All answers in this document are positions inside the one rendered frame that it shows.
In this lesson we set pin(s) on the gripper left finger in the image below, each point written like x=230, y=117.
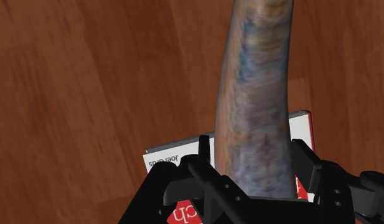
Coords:
x=179, y=176

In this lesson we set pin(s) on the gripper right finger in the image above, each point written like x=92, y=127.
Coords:
x=331, y=186

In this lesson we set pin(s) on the white and red book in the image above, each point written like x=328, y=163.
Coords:
x=187, y=150

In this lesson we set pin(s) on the multicoloured long tapered cylinder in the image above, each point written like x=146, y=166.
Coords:
x=254, y=99

